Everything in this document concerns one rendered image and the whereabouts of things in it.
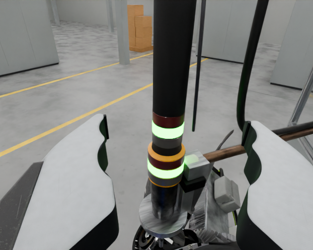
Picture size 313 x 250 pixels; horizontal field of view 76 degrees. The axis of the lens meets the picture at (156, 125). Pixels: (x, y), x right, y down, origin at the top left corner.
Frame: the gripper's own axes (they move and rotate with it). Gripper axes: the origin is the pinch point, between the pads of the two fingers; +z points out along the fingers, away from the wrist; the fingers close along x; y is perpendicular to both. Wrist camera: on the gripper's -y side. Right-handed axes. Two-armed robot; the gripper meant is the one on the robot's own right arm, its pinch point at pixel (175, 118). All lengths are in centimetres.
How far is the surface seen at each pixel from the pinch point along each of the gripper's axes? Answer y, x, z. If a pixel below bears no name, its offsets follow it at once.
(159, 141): 6.5, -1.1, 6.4
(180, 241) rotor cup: 43.2, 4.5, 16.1
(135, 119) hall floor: 167, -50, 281
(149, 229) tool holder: 19.9, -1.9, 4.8
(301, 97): 48, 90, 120
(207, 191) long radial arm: 52, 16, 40
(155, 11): -5.2, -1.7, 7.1
